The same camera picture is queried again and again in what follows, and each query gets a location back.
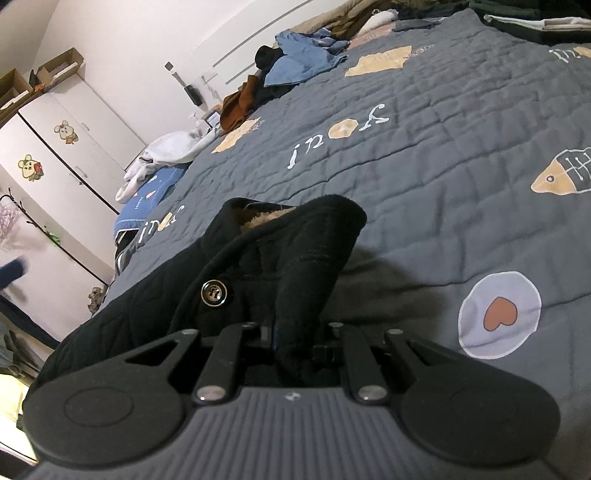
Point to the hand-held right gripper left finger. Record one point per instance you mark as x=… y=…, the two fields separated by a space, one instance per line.
x=231 y=350

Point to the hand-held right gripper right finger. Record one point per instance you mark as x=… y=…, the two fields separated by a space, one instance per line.
x=356 y=362

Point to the black quilted jacket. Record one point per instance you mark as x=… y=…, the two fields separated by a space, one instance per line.
x=161 y=300

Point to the stack of folded clothes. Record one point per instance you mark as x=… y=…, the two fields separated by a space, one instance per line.
x=517 y=11

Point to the small brown object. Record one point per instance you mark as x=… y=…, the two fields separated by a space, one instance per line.
x=97 y=300

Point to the black coat rack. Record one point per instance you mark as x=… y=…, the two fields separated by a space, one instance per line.
x=83 y=266

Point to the white crumpled garment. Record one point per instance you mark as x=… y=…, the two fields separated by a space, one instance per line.
x=171 y=147

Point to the grey printed quilt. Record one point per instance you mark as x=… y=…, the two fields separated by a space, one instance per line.
x=438 y=161

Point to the white wardrobe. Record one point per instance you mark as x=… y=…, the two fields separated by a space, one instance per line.
x=92 y=152

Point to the brown garment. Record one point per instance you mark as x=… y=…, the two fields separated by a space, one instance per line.
x=235 y=108

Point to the black cylindrical device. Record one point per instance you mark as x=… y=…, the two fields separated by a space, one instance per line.
x=194 y=92

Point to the mouse sticker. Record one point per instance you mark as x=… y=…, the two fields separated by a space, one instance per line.
x=66 y=132
x=30 y=168

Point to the blue denim garment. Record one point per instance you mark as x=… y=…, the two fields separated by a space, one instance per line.
x=295 y=64

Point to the black crumpled garment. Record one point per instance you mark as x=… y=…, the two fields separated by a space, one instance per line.
x=265 y=57

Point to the white bed headboard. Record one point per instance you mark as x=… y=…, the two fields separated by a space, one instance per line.
x=258 y=32

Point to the open cardboard box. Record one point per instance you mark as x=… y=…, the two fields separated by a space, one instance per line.
x=60 y=64
x=14 y=87

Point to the small dark grey garment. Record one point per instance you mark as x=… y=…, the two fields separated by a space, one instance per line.
x=415 y=24

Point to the small white garment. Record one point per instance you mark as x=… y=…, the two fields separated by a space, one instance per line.
x=383 y=19

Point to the beige garment pile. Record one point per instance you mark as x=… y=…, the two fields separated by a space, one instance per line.
x=341 y=18

